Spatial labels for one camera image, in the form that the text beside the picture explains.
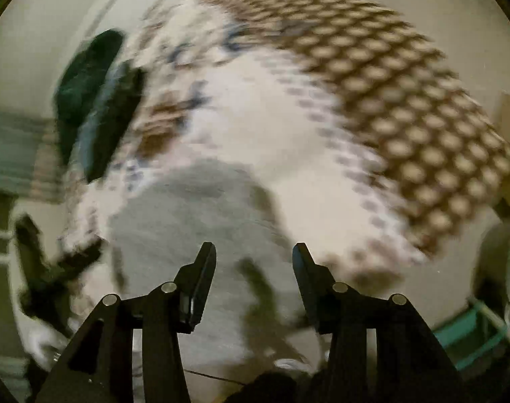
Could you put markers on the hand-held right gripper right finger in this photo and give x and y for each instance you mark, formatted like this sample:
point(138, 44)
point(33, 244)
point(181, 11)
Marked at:
point(305, 277)

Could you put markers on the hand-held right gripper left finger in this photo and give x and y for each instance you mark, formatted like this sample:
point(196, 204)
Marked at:
point(200, 277)

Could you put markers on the grey fluffy pants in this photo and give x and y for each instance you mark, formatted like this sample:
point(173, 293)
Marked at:
point(188, 226)

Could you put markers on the person's grey right slipper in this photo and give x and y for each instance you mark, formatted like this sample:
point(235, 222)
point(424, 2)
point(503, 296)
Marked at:
point(290, 365)

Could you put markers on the green striped curtain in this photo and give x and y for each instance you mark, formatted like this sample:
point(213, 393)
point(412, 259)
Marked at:
point(16, 151)

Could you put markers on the bed with floral sheet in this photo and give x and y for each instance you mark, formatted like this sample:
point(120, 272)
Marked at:
point(255, 113)

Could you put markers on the teal basket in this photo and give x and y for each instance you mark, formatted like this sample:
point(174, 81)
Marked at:
point(469, 336)

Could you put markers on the folded blue jeans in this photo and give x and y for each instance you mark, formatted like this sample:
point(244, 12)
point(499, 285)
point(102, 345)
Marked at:
point(112, 126)

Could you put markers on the pale grey object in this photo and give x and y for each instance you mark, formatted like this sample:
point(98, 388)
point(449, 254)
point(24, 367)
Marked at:
point(496, 264)

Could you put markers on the brown checkered bedsheet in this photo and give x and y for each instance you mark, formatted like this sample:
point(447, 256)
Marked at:
point(385, 92)

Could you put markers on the dark green blanket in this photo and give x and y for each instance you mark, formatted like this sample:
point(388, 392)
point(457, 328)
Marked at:
point(87, 75)

